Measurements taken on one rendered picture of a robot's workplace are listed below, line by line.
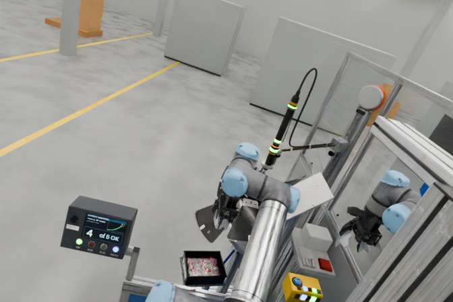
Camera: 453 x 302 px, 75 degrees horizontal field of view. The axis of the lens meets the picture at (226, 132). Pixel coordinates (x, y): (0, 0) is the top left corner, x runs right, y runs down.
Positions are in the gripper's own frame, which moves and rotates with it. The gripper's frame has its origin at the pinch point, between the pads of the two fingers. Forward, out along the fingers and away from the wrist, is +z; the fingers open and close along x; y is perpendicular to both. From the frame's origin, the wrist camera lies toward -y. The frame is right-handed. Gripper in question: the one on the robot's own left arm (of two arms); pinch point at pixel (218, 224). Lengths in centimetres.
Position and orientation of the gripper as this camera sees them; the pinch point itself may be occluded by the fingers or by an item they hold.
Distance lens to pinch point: 114.6
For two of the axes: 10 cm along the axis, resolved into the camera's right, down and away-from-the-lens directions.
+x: 9.6, 2.5, 1.4
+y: 0.1, 4.4, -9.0
